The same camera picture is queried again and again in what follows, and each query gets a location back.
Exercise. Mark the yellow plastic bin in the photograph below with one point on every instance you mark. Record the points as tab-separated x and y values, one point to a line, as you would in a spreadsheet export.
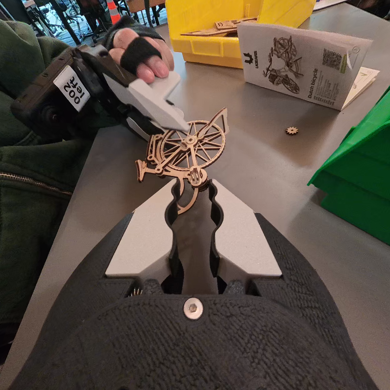
207	48

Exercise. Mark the green plastic bin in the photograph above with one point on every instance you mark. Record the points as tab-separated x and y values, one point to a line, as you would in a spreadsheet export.
359	170

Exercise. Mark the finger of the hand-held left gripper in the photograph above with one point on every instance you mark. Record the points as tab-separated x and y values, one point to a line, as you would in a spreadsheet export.
132	125
152	97

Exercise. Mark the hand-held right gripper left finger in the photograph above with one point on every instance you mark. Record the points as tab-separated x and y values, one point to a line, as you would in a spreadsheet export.
134	243

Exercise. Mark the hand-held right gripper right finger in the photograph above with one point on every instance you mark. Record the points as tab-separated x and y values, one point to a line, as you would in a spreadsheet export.
246	243

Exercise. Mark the wooden puzzle sheet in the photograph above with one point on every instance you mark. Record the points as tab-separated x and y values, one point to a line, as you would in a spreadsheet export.
219	27

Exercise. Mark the small wooden gear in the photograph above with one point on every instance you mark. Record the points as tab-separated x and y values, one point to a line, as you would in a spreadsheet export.
292	131

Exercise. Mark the black chair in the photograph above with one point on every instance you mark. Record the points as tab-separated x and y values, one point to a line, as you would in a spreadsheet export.
91	18

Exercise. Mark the person's left hand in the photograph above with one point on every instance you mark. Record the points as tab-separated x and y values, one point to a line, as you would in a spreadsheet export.
152	67

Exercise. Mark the person's green jacket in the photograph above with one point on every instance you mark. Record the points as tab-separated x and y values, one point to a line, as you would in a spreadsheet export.
33	213

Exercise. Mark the person's left forearm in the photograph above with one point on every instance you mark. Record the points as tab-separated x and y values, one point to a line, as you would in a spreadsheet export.
27	51

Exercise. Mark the instruction booklet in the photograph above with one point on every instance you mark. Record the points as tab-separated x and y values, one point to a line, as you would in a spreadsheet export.
304	79

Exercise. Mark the orange traffic cone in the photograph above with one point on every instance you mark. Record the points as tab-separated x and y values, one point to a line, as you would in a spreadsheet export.
115	12

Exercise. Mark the white paper sheet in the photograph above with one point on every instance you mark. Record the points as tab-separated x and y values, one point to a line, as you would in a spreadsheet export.
330	4

